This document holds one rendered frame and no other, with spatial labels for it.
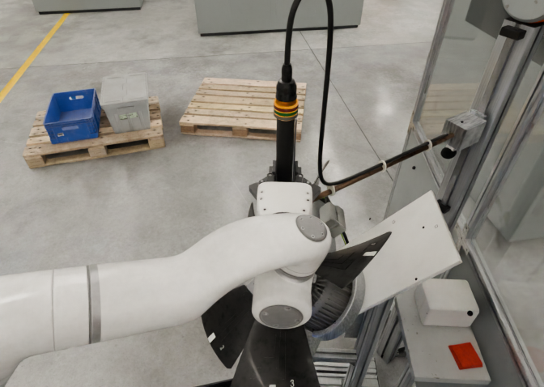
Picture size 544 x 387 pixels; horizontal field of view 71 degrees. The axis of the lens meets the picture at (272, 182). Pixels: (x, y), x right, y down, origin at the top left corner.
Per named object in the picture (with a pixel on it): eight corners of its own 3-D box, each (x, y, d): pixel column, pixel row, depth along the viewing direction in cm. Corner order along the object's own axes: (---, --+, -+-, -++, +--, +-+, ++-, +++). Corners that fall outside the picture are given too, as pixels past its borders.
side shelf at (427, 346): (452, 287, 148) (454, 283, 146) (488, 384, 121) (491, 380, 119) (390, 285, 149) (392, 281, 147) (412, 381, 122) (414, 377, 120)
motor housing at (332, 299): (306, 282, 136) (278, 266, 131) (354, 252, 124) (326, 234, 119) (308, 344, 118) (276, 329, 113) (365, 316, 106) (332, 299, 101)
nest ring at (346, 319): (303, 279, 138) (295, 275, 137) (359, 244, 124) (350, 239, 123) (303, 353, 118) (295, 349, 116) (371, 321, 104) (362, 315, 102)
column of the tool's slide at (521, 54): (384, 346, 216) (517, 14, 98) (393, 358, 210) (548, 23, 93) (376, 351, 213) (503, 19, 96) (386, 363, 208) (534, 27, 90)
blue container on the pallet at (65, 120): (101, 107, 393) (95, 87, 378) (99, 138, 349) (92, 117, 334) (59, 113, 384) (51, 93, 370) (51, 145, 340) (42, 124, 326)
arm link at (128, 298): (88, 211, 40) (320, 199, 55) (86, 290, 51) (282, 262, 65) (93, 285, 35) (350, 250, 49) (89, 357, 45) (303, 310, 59)
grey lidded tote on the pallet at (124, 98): (152, 100, 403) (146, 70, 382) (156, 130, 359) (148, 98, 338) (111, 106, 395) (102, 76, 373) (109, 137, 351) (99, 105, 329)
